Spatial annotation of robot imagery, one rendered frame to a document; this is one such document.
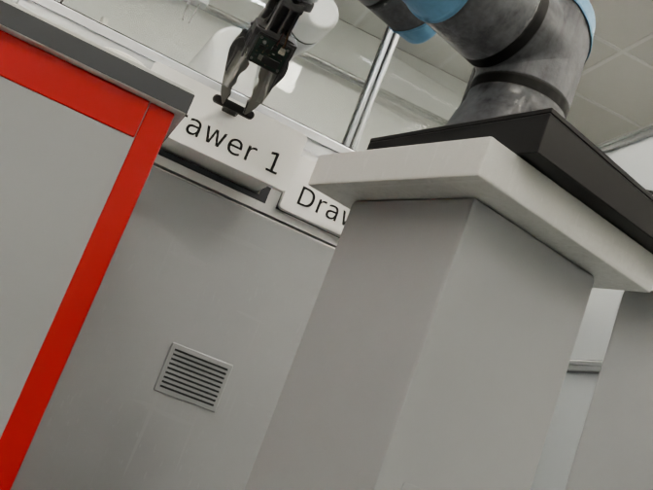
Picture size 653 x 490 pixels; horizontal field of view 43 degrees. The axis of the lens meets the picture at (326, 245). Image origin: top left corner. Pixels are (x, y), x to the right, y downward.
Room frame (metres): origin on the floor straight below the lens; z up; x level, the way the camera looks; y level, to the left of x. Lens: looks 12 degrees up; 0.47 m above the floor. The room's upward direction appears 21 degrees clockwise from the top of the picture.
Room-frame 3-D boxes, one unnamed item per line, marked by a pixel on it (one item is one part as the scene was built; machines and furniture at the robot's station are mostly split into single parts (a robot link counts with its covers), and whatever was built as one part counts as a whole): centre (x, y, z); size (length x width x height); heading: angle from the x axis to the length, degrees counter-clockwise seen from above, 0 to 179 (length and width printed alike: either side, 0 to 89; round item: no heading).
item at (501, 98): (0.88, -0.15, 0.85); 0.15 x 0.15 x 0.10
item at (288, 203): (1.56, -0.03, 0.87); 0.29 x 0.02 x 0.11; 107
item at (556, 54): (0.88, -0.14, 0.96); 0.13 x 0.12 x 0.14; 125
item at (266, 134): (1.35, 0.24, 0.87); 0.29 x 0.02 x 0.11; 107
